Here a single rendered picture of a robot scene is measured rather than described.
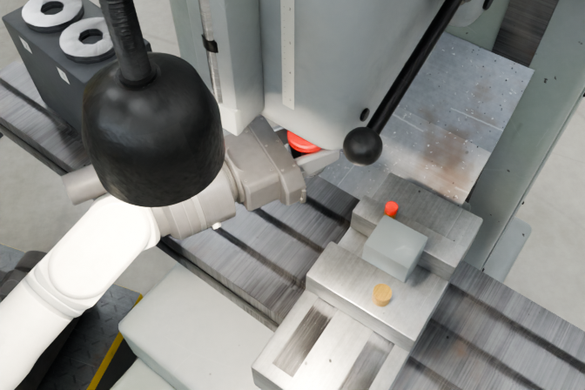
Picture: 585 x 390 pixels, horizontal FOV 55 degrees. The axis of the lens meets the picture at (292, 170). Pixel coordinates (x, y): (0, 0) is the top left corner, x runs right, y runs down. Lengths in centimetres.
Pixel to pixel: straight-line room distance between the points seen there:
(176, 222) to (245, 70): 22
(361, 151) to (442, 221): 42
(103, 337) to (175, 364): 60
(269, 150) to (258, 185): 5
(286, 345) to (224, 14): 44
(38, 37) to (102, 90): 67
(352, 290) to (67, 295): 32
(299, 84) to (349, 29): 7
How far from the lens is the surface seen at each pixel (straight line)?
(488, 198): 116
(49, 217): 220
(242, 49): 43
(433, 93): 97
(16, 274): 136
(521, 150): 104
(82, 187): 62
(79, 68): 87
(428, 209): 83
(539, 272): 208
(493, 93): 95
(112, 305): 149
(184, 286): 93
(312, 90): 45
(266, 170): 62
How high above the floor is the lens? 171
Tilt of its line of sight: 53 degrees down
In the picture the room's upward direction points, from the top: straight up
